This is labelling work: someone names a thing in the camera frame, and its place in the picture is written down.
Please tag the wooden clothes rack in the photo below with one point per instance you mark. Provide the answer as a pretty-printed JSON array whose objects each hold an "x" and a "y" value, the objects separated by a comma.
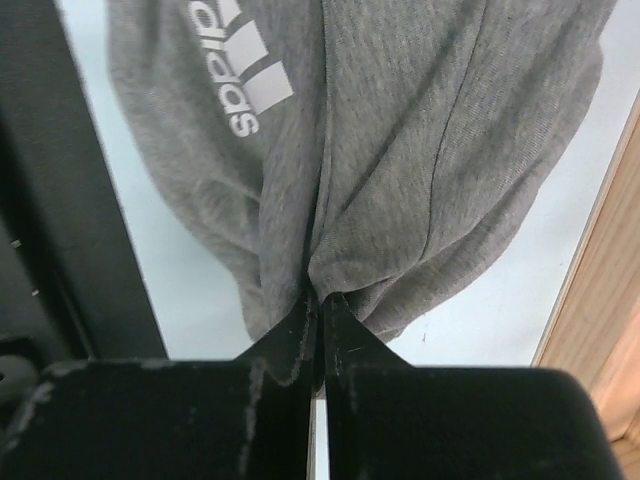
[{"x": 593, "y": 330}]

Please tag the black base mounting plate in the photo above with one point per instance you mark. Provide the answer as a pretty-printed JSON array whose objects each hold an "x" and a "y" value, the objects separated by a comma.
[{"x": 69, "y": 224}]

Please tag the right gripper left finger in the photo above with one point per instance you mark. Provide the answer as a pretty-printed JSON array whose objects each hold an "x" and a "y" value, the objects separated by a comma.
[{"x": 246, "y": 418}]

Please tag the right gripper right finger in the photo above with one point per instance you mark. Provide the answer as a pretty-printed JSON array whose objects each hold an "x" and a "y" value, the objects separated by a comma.
[{"x": 388, "y": 419}]

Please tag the grey t shirt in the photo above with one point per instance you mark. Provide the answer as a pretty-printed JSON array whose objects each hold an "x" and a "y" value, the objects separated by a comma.
[{"x": 387, "y": 151}]

